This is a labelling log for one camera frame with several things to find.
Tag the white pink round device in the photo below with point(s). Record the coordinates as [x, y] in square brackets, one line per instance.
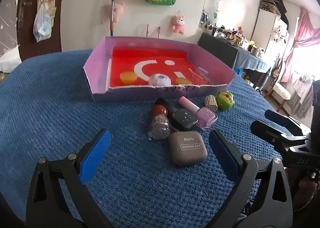
[158, 79]

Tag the plastic bag of masks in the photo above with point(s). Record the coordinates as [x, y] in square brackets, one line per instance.
[42, 29]

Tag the orange grey mop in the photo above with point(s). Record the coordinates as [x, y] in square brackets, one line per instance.
[112, 18]

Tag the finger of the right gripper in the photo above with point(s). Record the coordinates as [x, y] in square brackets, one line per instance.
[280, 140]
[280, 119]

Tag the pink plush behind mop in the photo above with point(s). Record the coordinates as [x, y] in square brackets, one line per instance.
[118, 10]

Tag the green yellow bear toy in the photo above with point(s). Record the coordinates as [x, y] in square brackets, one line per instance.
[225, 100]

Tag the blue knitted table cover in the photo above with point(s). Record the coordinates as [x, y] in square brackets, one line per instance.
[47, 111]

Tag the pink nail polish bottle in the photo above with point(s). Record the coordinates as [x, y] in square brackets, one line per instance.
[206, 118]

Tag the side table dark cloth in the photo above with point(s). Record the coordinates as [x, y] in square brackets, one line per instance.
[234, 57]

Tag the purple box red lining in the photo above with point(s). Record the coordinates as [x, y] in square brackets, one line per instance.
[146, 56]

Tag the blue plastic stool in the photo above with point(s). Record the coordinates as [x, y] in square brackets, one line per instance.
[238, 71]

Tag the pink dustpan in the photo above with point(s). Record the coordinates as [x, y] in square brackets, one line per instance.
[147, 30]

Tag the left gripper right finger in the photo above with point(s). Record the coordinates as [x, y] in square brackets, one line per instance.
[238, 168]

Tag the clear plastic cup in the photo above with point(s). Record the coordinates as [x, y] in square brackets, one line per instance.
[200, 77]

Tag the black nail polish bottle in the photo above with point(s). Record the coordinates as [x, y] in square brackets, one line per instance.
[180, 119]

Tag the dark brown door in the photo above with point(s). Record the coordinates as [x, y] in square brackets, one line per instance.
[27, 45]

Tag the pink broom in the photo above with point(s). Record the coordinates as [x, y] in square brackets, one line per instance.
[158, 34]

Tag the gold studded cylinder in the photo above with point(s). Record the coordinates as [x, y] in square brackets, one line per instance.
[211, 103]

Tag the glitter bottle red cap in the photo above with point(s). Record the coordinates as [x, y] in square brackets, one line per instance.
[159, 125]

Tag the large orange round disc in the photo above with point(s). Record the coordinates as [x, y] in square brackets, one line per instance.
[183, 81]

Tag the pink curtain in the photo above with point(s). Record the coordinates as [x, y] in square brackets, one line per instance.
[306, 35]

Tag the white wardrobe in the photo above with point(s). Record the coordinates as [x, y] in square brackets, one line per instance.
[270, 31]

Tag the pink plush on wall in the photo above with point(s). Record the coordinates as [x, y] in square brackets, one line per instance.
[178, 24]

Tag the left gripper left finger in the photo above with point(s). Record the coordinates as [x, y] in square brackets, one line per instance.
[76, 169]

